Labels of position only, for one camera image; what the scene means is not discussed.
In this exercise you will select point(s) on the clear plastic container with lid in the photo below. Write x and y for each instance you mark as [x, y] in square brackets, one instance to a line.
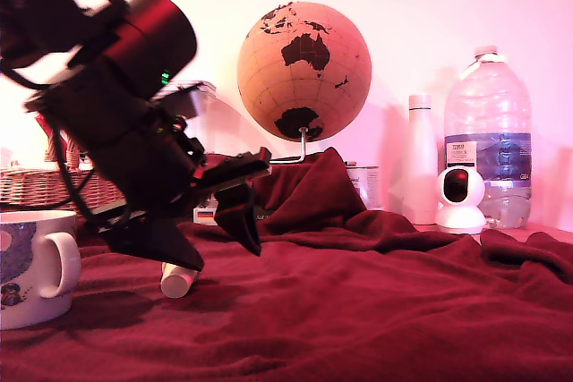
[208, 131]

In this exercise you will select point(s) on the large clear water bottle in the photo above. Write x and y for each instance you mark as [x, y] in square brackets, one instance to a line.
[488, 104]

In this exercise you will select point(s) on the metal tin with label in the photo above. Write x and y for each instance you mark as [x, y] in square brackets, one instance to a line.
[369, 185]

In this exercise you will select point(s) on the white mug with blue print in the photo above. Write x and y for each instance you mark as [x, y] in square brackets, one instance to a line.
[27, 310]

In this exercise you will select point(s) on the white insulated bottle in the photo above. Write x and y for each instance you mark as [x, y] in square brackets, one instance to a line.
[421, 154]

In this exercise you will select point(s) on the cork globe on metal stand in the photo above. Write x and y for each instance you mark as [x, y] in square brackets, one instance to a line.
[304, 87]

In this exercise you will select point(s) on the dark red fleece cloth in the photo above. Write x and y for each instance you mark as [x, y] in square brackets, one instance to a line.
[313, 319]

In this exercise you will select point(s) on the red packet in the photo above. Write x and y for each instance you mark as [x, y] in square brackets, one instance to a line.
[42, 122]

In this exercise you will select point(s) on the white cup-shaped coffee capsule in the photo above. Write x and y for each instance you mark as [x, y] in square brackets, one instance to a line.
[175, 286]

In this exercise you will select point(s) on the small white round camera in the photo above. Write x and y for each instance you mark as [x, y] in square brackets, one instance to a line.
[461, 218]

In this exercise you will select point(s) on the black box with German flag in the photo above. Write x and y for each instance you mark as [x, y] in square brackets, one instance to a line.
[205, 215]

